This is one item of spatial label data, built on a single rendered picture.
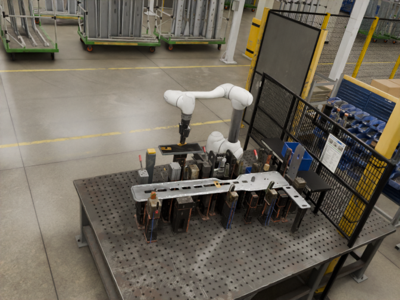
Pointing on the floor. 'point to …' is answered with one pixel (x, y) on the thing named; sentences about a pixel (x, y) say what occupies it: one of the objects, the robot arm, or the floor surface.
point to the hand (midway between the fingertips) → (183, 139)
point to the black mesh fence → (328, 173)
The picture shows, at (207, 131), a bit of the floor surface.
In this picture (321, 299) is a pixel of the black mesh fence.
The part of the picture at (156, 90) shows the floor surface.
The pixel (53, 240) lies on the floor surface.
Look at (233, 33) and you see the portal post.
